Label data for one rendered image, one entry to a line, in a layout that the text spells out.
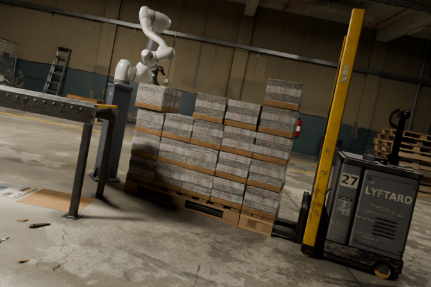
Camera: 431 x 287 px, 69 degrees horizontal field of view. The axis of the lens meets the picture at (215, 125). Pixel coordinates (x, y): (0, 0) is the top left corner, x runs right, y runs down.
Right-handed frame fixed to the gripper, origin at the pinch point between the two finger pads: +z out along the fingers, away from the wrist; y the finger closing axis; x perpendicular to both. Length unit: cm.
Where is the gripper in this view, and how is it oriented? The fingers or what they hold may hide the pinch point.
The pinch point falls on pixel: (161, 79)
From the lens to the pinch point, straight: 315.8
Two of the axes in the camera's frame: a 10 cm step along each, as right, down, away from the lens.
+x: 9.3, 2.0, -3.0
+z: 1.9, 4.5, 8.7
